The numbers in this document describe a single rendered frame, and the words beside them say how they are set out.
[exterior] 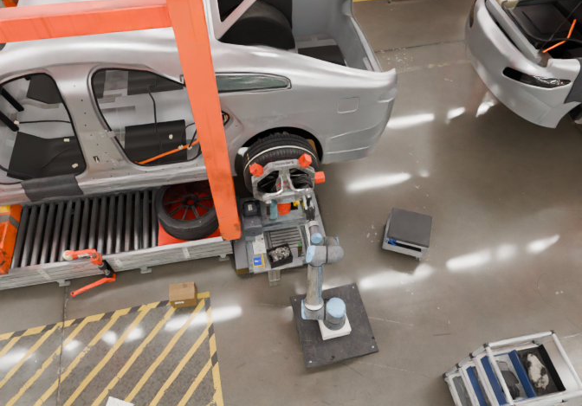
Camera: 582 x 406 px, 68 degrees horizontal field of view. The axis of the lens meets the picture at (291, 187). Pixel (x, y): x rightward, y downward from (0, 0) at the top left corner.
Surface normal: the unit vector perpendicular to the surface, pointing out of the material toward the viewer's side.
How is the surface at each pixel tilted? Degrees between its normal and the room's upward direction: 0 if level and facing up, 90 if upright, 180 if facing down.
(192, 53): 90
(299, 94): 80
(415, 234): 0
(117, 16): 90
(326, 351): 0
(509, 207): 0
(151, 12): 90
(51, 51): 29
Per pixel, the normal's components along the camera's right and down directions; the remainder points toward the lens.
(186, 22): 0.18, 0.80
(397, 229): 0.01, -0.58
